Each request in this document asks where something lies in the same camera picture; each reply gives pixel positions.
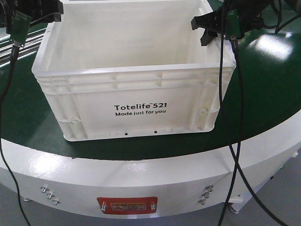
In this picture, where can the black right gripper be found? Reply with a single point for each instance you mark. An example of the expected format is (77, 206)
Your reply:
(249, 18)

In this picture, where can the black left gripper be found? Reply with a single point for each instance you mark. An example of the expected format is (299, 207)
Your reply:
(40, 11)

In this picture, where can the white plastic Totelife tote box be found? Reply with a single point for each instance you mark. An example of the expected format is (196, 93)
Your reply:
(129, 68)

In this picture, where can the green circuit board right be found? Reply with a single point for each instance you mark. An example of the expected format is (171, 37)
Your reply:
(232, 27)

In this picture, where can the green circuit board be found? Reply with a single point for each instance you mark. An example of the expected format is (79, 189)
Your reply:
(20, 27)
(232, 27)

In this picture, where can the green circuit board left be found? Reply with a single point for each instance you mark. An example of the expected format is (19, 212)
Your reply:
(20, 27)

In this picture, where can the steel conveyor rollers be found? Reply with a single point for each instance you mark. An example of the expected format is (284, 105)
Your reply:
(30, 45)

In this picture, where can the red warning plate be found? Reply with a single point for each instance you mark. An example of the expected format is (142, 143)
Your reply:
(128, 205)

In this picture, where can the white round conveyor frame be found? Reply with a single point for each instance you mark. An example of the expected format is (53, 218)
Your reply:
(178, 182)

